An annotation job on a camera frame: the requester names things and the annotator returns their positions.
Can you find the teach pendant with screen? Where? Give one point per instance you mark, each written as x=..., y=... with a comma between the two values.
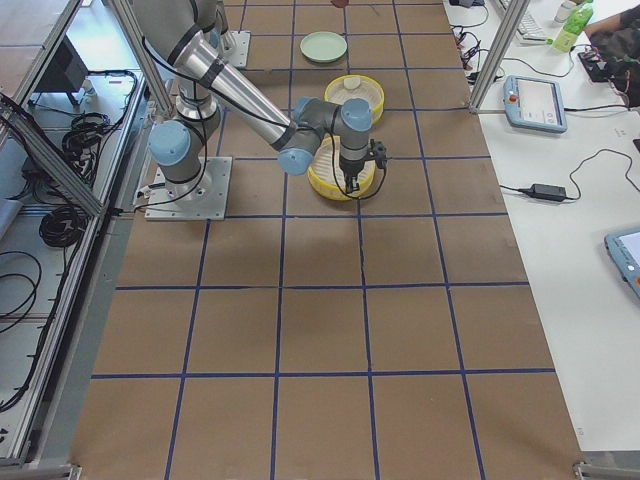
x=534, y=104

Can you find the person in dark clothes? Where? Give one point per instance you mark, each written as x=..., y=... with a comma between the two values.
x=616, y=38

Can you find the black power adapter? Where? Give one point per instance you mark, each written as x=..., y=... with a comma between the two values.
x=546, y=192

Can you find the white keyboard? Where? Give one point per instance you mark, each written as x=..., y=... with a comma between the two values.
x=528, y=30

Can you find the green drink bottle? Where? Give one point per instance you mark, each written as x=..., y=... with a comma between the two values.
x=574, y=17

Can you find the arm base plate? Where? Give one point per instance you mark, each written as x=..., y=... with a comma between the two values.
x=203, y=198
x=235, y=47

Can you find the aluminium frame post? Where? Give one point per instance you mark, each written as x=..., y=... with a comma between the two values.
x=502, y=40

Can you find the light green plate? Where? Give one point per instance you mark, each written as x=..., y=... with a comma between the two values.
x=323, y=47

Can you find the yellow bamboo steamer basket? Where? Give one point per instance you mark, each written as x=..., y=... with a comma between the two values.
x=327, y=179
x=369, y=90

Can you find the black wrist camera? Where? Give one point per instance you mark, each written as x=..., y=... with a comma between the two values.
x=378, y=154

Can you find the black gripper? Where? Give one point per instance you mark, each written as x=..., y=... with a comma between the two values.
x=351, y=169

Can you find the aluminium frame rail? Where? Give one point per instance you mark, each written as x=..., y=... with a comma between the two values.
x=47, y=156

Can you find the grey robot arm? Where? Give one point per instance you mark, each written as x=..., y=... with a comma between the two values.
x=190, y=37
x=210, y=16

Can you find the white steamed bun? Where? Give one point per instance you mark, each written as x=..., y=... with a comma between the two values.
x=351, y=83

